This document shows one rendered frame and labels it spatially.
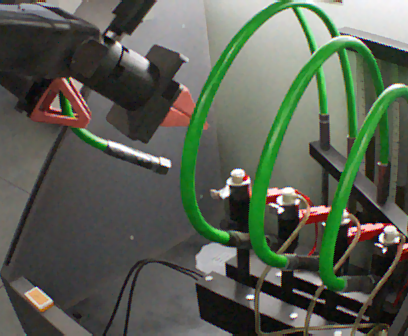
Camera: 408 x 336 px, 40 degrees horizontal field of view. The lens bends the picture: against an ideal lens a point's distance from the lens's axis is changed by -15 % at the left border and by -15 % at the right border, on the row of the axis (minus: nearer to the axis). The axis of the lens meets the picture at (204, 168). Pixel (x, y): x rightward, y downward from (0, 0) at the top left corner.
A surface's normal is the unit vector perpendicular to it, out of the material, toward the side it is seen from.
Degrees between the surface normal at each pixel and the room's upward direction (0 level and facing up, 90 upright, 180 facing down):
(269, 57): 90
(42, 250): 90
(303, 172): 90
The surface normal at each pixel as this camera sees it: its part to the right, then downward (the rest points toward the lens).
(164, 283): -0.09, -0.88
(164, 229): 0.72, 0.27
